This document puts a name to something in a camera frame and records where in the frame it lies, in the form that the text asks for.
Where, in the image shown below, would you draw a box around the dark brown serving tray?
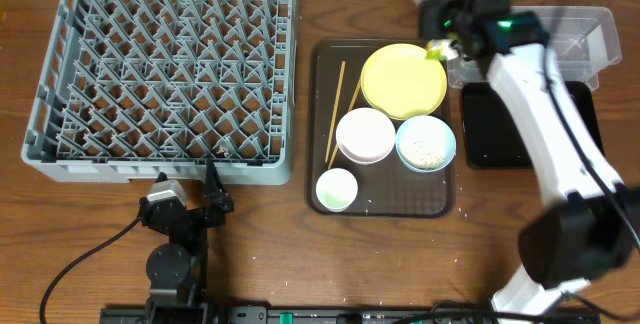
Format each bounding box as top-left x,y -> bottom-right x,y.
305,38 -> 457,219

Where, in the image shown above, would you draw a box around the grey dish rack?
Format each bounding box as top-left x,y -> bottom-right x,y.
21,0 -> 297,185

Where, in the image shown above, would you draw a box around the clear plastic bin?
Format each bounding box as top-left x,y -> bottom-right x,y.
447,6 -> 622,91

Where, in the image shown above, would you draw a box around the green snack wrapper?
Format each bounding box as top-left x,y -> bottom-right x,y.
412,0 -> 459,61

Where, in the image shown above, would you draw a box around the yellow plate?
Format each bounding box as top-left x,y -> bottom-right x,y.
359,43 -> 447,121

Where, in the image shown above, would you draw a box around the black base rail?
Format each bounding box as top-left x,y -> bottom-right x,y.
98,304 -> 601,324

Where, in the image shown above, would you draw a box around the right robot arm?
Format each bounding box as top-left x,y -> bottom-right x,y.
415,0 -> 639,323

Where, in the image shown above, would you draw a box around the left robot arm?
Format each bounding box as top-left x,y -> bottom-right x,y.
138,162 -> 234,323

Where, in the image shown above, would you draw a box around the pale green cup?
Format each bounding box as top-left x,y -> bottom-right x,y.
315,168 -> 359,212

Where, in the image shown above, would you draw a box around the black plastic bin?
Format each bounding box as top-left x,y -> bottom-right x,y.
459,80 -> 606,170

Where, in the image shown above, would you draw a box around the light blue bowl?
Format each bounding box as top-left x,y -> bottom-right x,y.
395,115 -> 457,173

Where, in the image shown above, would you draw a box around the right wooden chopstick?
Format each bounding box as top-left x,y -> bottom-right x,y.
328,79 -> 361,169

